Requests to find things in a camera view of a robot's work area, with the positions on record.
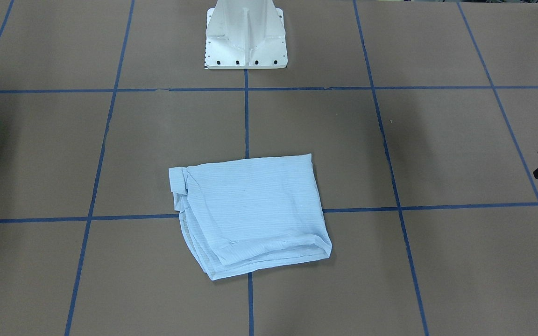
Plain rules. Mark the light blue button-up shirt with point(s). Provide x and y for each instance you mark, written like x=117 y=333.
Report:
x=241 y=216

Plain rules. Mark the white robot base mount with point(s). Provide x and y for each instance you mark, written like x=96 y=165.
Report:
x=245 y=35

